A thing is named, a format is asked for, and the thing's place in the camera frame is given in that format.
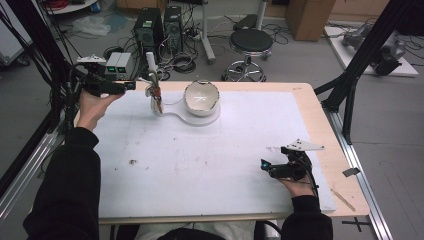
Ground black cable coil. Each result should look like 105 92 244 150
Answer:
170 52 198 75

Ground grey power supply unit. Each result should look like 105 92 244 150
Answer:
105 51 123 81
115 51 134 81

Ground black metal frame strut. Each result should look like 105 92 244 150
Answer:
0 0 98 198
314 0 424 145

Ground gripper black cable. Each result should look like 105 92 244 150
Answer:
64 63 88 132
299 154 320 198

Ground large black computer tower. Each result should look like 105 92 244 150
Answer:
133 7 165 58

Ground white key stand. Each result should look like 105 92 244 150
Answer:
138 51 222 127

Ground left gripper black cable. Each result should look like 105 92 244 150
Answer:
64 63 88 132

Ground white metal stand leg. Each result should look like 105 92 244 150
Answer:
199 0 217 65

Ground cardboard box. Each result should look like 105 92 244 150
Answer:
284 0 337 43

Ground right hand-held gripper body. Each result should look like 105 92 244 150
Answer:
268 138 325 183

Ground slim black computer tower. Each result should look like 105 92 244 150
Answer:
162 4 184 55

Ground person's right hand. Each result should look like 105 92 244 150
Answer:
277 177 317 199

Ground white floor board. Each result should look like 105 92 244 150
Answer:
323 25 420 78

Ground grey tape piece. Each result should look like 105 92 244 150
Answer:
342 167 362 178

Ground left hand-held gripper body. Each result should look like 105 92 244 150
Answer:
77 54 127 98

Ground silver car key with strap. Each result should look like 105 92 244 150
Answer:
148 70 160 113

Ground white round table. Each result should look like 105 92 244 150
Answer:
43 0 98 15

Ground white foam board mat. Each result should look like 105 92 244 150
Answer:
89 89 337 221

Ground person's left hand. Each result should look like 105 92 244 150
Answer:
75 88 125 132

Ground aluminium rail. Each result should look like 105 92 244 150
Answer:
0 131 66 223
323 107 395 240

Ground white bowl with dark rim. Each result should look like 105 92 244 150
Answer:
183 79 221 118

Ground thin wooden strip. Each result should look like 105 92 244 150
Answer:
330 188 357 213

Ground black tape cross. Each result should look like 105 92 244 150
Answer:
341 216 372 233

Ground grey and black robot device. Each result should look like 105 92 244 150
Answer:
341 22 408 77

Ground black round stool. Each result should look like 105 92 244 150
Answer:
221 28 275 83

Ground person's torso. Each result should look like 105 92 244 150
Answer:
133 220 258 240

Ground wooden table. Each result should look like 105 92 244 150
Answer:
73 80 371 227

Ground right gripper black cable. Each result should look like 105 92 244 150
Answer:
299 154 320 198

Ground clear plastic bag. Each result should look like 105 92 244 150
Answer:
70 15 112 37

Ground black foot pedal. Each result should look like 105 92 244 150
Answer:
232 13 259 32

